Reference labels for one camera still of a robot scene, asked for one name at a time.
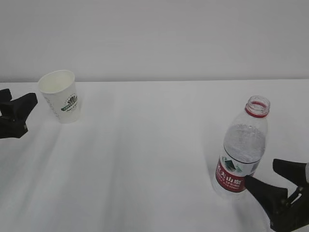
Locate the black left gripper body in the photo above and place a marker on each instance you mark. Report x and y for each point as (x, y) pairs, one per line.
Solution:
(12, 127)

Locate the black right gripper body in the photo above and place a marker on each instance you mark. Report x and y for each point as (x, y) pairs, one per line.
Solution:
(295, 212)

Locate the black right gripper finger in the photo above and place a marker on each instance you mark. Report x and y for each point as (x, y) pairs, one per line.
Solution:
(295, 172)
(271, 198)

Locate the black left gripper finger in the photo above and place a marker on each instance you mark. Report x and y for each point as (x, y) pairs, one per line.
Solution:
(5, 95)
(19, 109)

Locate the white paper coffee cup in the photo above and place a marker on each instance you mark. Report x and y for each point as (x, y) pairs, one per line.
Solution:
(59, 90)

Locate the clear red-label water bottle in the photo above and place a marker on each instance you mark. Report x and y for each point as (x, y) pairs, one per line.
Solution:
(244, 145)

